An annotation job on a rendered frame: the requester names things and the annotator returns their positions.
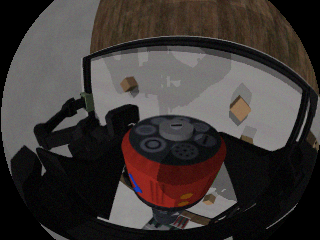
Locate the black hose nozzle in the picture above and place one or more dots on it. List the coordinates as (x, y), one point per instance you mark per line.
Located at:
(172, 161)

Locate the small tan block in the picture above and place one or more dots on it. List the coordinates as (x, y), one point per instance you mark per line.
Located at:
(209, 199)
(247, 139)
(239, 108)
(128, 84)

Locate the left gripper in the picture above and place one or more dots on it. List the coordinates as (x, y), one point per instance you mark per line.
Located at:
(121, 126)

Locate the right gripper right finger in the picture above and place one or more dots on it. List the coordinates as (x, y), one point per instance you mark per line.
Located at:
(251, 168)

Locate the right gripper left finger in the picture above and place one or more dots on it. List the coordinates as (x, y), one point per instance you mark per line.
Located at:
(94, 175)

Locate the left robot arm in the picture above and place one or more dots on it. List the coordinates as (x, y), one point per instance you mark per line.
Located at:
(71, 135)

